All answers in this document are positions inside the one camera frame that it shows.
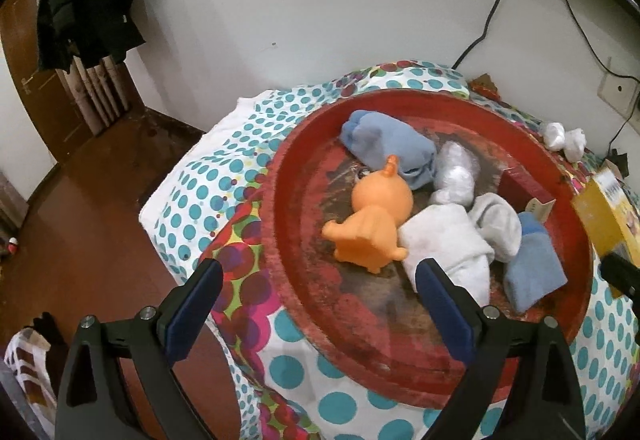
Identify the brown white checked cloth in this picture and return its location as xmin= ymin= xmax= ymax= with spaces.
xmin=4 ymin=327 xmax=59 ymax=423

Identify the brown wooden door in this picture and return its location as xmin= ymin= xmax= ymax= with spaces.
xmin=0 ymin=0 xmax=62 ymax=163

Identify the clear plastic bundle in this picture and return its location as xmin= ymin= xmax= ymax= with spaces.
xmin=431 ymin=141 xmax=477 ymax=207

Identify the red candy wrapper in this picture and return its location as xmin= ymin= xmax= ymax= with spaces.
xmin=469 ymin=74 xmax=504 ymax=101

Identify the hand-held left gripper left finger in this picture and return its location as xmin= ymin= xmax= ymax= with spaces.
xmin=54 ymin=259 xmax=224 ymax=440

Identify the beige wall socket plate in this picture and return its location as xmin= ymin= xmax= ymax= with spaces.
xmin=597 ymin=69 xmax=640 ymax=117

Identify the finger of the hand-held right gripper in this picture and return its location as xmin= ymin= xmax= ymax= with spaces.
xmin=600 ymin=252 xmax=640 ymax=301

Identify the white sock ball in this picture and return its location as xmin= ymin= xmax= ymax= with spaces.
xmin=563 ymin=128 xmax=589 ymax=161

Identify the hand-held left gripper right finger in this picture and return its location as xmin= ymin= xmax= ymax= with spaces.
xmin=415 ymin=258 xmax=586 ymax=440

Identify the black cable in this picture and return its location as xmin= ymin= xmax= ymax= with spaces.
xmin=556 ymin=0 xmax=640 ymax=84
xmin=607 ymin=112 xmax=640 ymax=155
xmin=451 ymin=0 xmax=532 ymax=69

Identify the yellow medicine box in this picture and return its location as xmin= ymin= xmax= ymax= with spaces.
xmin=571 ymin=167 xmax=640 ymax=267

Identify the orange rubber toy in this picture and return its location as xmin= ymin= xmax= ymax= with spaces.
xmin=321 ymin=155 xmax=415 ymax=277

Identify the blue sock roll dark cuff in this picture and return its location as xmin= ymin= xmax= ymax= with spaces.
xmin=503 ymin=212 xmax=569 ymax=313

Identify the plain blue sock roll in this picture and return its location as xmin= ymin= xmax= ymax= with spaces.
xmin=341 ymin=109 xmax=437 ymax=191

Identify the round red tray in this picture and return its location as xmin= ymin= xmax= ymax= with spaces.
xmin=260 ymin=90 xmax=596 ymax=409

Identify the black plastic bag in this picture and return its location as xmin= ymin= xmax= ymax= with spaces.
xmin=606 ymin=148 xmax=630 ymax=182

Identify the white sock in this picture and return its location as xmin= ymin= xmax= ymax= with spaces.
xmin=398 ymin=207 xmax=496 ymax=307
xmin=469 ymin=193 xmax=524 ymax=264

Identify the polka dot tablecloth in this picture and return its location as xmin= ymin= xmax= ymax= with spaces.
xmin=139 ymin=61 xmax=640 ymax=440

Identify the small dark red box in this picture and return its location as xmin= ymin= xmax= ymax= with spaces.
xmin=504 ymin=168 xmax=557 ymax=221

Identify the small white plastic bundle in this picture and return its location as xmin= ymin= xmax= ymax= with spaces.
xmin=543 ymin=122 xmax=567 ymax=151

